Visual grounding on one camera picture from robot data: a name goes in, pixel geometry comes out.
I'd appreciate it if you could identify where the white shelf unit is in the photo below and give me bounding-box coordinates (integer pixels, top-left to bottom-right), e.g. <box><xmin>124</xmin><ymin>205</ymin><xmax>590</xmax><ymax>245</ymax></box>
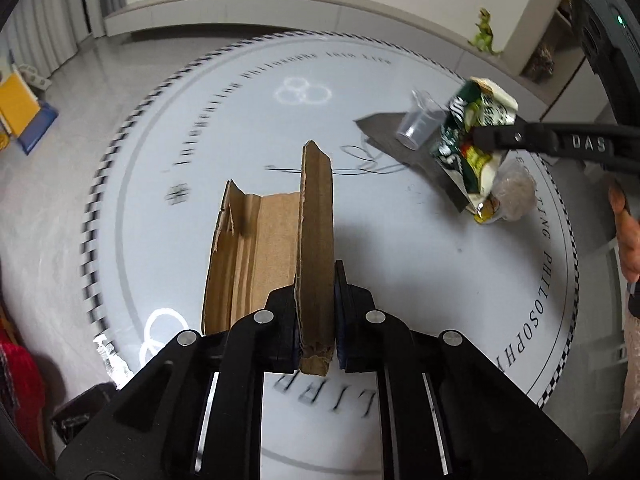
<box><xmin>520</xmin><ymin>0</ymin><xmax>616</xmax><ymax>126</ymax></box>

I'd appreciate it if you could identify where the crumpled clear plastic wrap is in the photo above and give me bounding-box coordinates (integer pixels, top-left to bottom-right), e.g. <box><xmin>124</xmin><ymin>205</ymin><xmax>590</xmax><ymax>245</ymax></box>
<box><xmin>92</xmin><ymin>332</ymin><xmax>134</xmax><ymax>391</ymax></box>

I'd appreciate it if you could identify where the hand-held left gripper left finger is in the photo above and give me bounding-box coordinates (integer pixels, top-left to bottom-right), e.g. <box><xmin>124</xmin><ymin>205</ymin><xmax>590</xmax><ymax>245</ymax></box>
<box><xmin>55</xmin><ymin>282</ymin><xmax>303</xmax><ymax>480</ymax></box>

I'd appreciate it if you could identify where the small clear plastic cup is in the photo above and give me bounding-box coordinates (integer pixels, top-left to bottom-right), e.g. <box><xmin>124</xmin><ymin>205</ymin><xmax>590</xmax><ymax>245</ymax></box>
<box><xmin>395</xmin><ymin>89</ymin><xmax>446</xmax><ymax>150</ymax></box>

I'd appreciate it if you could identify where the crumpled clear plastic bag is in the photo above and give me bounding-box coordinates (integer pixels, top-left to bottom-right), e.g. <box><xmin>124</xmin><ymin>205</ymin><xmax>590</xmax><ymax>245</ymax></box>
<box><xmin>492</xmin><ymin>157</ymin><xmax>536</xmax><ymax>223</ymax></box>

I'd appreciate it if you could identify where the dried flower bunch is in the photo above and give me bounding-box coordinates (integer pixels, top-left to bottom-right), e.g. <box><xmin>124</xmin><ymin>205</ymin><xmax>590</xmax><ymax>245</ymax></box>
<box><xmin>525</xmin><ymin>42</ymin><xmax>557</xmax><ymax>81</ymax></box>

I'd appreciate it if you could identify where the black object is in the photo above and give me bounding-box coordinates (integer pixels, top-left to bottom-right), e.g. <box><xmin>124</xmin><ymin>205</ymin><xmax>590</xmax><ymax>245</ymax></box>
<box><xmin>50</xmin><ymin>382</ymin><xmax>119</xmax><ymax>449</ymax></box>

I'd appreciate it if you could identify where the green toy dinosaur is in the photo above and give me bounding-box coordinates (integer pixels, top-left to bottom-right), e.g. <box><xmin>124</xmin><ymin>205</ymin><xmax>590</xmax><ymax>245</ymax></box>
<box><xmin>467</xmin><ymin>7</ymin><xmax>505</xmax><ymax>57</ymax></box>

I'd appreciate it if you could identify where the grey felt cloth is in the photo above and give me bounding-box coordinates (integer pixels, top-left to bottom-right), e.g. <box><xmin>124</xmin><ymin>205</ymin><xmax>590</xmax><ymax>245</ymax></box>
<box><xmin>354</xmin><ymin>110</ymin><xmax>473</xmax><ymax>215</ymax></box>

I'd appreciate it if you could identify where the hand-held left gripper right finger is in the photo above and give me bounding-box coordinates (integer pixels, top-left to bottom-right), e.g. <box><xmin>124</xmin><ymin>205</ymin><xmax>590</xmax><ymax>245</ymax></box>
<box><xmin>332</xmin><ymin>260</ymin><xmax>586</xmax><ymax>480</ymax></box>

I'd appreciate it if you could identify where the brown cardboard piece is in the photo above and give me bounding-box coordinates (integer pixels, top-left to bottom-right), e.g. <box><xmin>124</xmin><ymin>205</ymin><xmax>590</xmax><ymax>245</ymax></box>
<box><xmin>201</xmin><ymin>140</ymin><xmax>336</xmax><ymax>376</ymax></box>

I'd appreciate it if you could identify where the white low cabinet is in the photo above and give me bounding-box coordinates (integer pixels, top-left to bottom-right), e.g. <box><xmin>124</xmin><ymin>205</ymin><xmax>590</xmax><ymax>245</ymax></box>
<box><xmin>102</xmin><ymin>0</ymin><xmax>526</xmax><ymax>78</ymax></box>

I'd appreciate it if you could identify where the red knitted cloth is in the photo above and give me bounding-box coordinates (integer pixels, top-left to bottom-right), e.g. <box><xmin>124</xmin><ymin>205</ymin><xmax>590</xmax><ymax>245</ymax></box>
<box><xmin>0</xmin><ymin>340</ymin><xmax>47</xmax><ymax>463</ymax></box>

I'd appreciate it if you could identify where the person's right forearm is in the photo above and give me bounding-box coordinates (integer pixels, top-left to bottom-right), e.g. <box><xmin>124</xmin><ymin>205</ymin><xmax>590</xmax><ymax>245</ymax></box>
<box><xmin>619</xmin><ymin>282</ymin><xmax>640</xmax><ymax>436</ymax></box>

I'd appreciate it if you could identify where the blue toy panel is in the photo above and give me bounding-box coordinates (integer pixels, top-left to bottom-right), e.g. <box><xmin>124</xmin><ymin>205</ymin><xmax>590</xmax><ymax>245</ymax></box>
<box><xmin>20</xmin><ymin>102</ymin><xmax>59</xmax><ymax>156</ymax></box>

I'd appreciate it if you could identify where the person's right hand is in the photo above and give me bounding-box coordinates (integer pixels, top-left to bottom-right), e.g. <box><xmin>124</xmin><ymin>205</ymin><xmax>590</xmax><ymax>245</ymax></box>
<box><xmin>609</xmin><ymin>185</ymin><xmax>640</xmax><ymax>286</ymax></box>

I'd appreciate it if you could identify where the green snack packet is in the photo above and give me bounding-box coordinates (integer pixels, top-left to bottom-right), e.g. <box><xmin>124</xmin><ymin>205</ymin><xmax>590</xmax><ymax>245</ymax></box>
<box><xmin>430</xmin><ymin>77</ymin><xmax>519</xmax><ymax>223</ymax></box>

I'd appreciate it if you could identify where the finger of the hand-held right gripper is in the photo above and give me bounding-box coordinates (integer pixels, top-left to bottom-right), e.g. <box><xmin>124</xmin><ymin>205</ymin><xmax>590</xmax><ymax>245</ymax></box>
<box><xmin>471</xmin><ymin>121</ymin><xmax>563</xmax><ymax>159</ymax></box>

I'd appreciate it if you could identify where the white toy play frame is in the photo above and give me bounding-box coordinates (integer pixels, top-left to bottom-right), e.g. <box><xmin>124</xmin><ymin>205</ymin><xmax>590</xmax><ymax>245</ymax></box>
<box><xmin>10</xmin><ymin>62</ymin><xmax>52</xmax><ymax>90</ymax></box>

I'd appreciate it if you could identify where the white curtain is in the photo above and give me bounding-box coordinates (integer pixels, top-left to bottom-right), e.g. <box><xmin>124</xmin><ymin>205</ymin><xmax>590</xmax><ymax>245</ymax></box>
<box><xmin>10</xmin><ymin>0</ymin><xmax>97</xmax><ymax>77</ymax></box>

